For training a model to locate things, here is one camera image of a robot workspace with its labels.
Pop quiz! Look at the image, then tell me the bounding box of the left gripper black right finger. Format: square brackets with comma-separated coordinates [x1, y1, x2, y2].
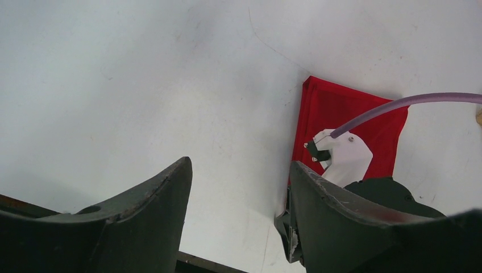
[290, 162, 481, 272]

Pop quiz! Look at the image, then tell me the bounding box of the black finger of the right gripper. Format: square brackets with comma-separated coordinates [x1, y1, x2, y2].
[274, 186, 304, 264]

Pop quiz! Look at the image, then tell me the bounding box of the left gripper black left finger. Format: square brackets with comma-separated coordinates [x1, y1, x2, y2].
[0, 156, 193, 273]

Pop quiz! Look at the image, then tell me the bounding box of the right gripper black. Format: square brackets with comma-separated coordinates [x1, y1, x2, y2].
[344, 177, 445, 218]

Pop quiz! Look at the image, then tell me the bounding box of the red cloth napkin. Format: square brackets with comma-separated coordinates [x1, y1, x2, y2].
[292, 76, 408, 179]

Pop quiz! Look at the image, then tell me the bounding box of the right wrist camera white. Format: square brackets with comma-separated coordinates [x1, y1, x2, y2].
[304, 129, 373, 188]

